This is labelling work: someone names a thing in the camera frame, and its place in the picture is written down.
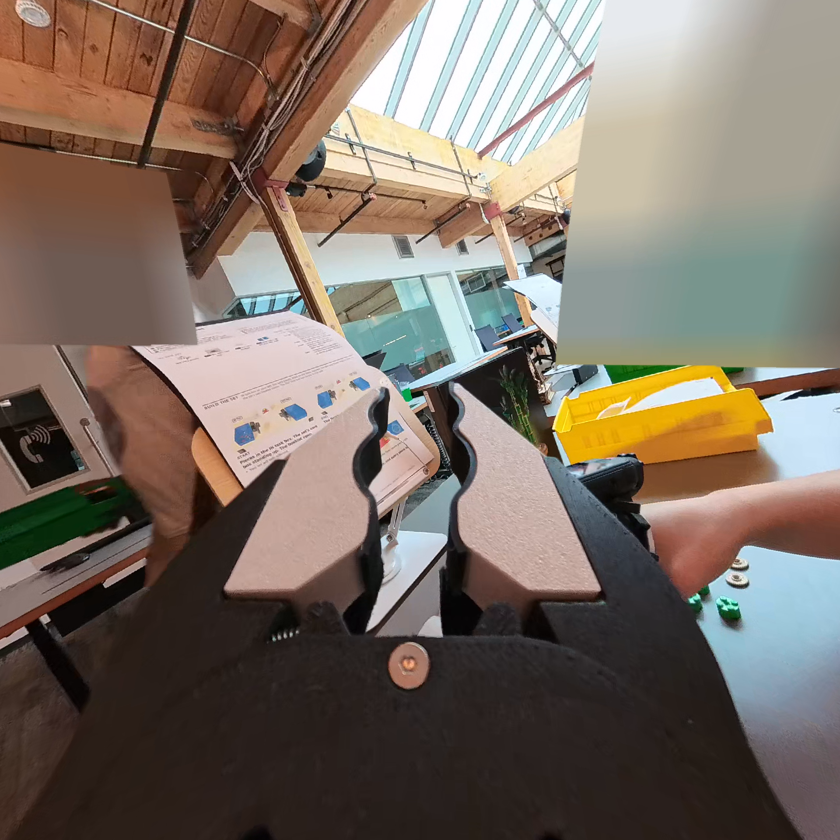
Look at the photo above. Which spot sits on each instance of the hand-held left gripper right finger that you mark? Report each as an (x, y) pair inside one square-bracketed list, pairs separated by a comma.
[(518, 525)]

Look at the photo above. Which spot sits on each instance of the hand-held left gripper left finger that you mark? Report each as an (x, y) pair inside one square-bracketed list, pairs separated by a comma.
[(308, 525)]

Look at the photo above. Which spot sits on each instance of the grey desk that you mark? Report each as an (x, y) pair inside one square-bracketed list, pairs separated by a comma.
[(787, 689)]

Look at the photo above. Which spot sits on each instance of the person's right hand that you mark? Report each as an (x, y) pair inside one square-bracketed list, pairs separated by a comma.
[(695, 538)]

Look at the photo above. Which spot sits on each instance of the yellow plastic bin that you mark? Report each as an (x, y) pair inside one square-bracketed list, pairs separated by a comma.
[(663, 426)]

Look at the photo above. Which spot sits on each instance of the green plastic bin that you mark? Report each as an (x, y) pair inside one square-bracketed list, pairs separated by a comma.
[(59, 522), (656, 374)]

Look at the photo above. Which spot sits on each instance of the wooden document stand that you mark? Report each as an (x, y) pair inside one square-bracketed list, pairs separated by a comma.
[(210, 459)]

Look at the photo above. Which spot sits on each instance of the black bamboo set box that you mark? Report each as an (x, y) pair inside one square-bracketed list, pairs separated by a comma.
[(485, 407)]

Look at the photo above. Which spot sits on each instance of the printed instruction sheet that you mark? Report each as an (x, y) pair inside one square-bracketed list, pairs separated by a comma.
[(295, 394)]

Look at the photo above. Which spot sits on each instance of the background document stand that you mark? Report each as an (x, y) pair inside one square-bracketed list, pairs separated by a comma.
[(541, 295)]

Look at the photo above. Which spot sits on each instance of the phone symbol sign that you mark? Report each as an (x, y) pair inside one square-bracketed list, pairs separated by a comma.
[(36, 443)]

